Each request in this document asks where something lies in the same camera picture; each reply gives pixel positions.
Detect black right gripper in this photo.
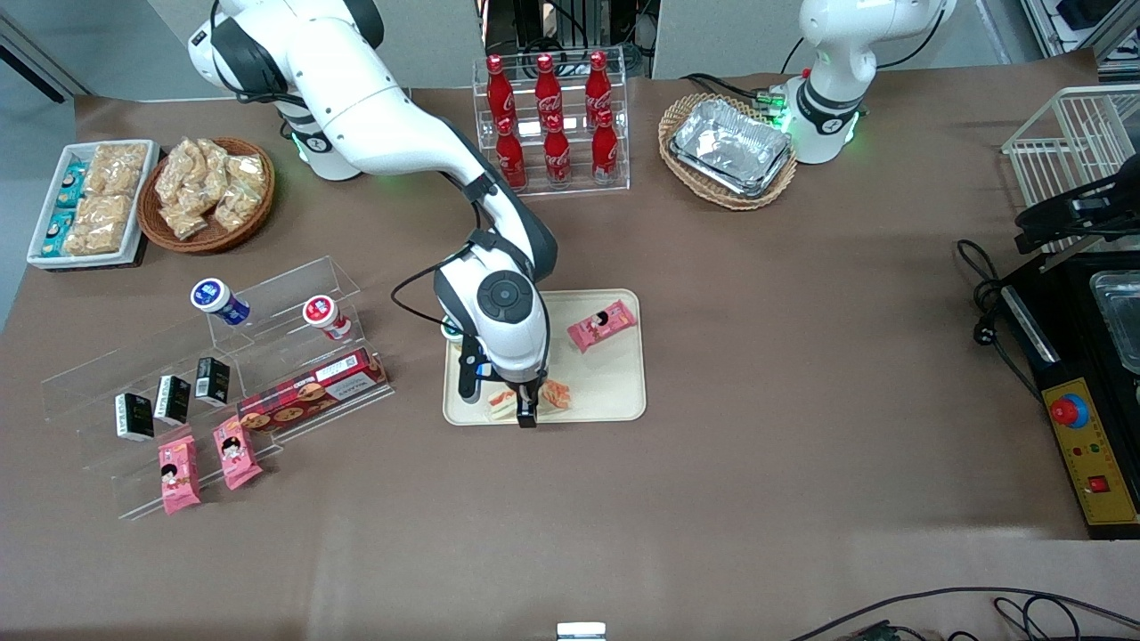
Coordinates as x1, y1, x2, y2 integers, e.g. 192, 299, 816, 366
486, 369, 546, 430

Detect triangle sandwich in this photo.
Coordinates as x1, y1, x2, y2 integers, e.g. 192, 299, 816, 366
485, 378, 573, 422

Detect beige plastic tray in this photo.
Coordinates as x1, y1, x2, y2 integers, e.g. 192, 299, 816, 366
443, 288, 647, 426

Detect aluminium foil tray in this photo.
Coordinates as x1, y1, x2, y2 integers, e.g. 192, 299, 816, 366
669, 97, 794, 199

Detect white rectangular tray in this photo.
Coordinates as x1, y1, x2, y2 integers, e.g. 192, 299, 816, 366
28, 140, 162, 271

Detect metal tray in machine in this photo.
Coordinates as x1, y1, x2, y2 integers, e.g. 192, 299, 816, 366
1089, 271, 1140, 376

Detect pink snack packet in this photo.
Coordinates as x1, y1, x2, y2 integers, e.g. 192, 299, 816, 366
567, 299, 639, 354
158, 434, 203, 516
212, 416, 265, 491

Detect red cookie box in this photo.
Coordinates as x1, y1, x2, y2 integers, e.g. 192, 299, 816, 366
236, 346, 390, 435

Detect red lid cup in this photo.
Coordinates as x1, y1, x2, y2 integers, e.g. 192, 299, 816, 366
302, 295, 354, 343

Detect clear acrylic bottle rack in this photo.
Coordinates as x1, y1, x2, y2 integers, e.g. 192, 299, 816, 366
471, 53, 631, 201

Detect red cola bottle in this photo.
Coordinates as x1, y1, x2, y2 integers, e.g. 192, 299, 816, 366
495, 117, 529, 191
584, 51, 614, 117
486, 55, 517, 127
533, 53, 563, 122
543, 115, 573, 187
591, 109, 621, 183

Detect clear acrylic tiered shelf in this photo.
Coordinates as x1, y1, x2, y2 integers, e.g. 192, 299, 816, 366
40, 256, 396, 523

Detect small black carton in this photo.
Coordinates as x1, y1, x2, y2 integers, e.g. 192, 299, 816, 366
114, 393, 156, 443
194, 357, 232, 409
153, 375, 192, 426

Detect light wicker basket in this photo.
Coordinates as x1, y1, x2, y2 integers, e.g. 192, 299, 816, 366
657, 93, 799, 212

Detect blue lid cup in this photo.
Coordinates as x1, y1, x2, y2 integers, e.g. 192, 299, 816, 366
190, 278, 252, 328

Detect brown wicker basket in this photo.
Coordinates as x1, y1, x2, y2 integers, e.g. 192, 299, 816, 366
137, 136, 276, 255

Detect clear bag of snacks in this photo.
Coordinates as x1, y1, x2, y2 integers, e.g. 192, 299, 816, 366
155, 142, 204, 211
214, 153, 267, 232
160, 203, 213, 240
196, 138, 236, 183

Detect black equipment rack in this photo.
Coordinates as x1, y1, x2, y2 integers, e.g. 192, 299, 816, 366
481, 0, 660, 68

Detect blue snack packet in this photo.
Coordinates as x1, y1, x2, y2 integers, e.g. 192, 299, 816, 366
56, 162, 88, 211
41, 211, 76, 259

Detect red emergency stop button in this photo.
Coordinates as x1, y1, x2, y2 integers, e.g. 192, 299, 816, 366
1048, 392, 1090, 431

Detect black sealing machine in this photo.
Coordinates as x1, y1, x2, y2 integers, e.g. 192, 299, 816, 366
996, 253, 1140, 541

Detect yellow control panel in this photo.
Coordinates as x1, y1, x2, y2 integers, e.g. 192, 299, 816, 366
1041, 377, 1140, 527

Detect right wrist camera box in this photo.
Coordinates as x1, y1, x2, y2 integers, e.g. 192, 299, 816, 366
456, 338, 490, 402

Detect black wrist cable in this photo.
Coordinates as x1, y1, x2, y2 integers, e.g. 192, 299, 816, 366
390, 239, 475, 346

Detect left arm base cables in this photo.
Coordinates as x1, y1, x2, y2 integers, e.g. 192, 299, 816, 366
680, 71, 788, 115

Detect black power cable with plug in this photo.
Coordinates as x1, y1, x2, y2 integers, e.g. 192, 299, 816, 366
957, 238, 1041, 397

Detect black cables bundle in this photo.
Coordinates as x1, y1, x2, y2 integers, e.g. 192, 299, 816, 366
787, 585, 1140, 641

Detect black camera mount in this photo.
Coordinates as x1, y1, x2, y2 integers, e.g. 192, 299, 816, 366
1014, 174, 1140, 256

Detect white wire rack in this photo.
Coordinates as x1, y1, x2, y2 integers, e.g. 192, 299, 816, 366
1001, 85, 1140, 256

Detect aluminium frame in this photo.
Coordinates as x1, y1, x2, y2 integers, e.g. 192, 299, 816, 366
1020, 0, 1140, 74

